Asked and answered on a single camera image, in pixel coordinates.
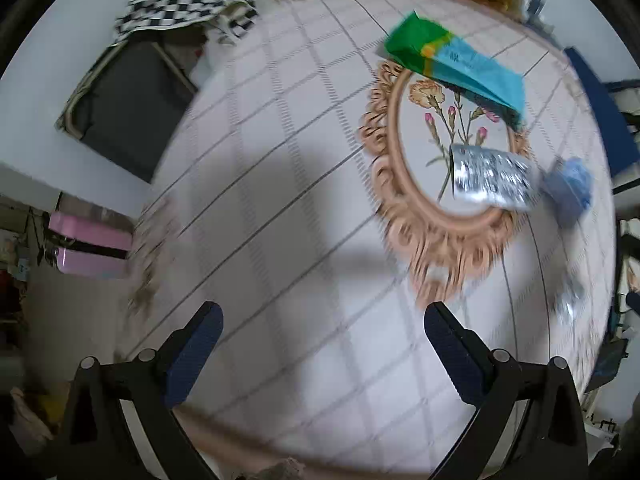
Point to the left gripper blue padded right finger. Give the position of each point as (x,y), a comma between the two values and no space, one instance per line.
(550,441)

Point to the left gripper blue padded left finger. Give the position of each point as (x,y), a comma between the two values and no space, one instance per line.
(95,441)

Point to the clear crumpled plastic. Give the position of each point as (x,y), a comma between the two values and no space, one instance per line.
(569,299)

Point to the pink case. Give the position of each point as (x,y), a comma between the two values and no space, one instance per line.
(84,247)

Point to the blue crumpled wrapper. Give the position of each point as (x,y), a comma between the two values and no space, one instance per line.
(568,186)

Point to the silver pill blister pack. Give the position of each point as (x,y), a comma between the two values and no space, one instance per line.
(493,178)

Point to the blue cushion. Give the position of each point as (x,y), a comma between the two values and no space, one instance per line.
(620,149)

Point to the dark grey suitcase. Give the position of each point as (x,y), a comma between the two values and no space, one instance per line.
(127,106)

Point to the patterned tablecloth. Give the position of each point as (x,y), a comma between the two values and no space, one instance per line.
(306,192)

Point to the green blue snack bag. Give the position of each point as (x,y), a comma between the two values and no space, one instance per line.
(427,48)

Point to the checkered black white cloth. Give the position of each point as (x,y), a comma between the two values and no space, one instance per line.
(232,17)

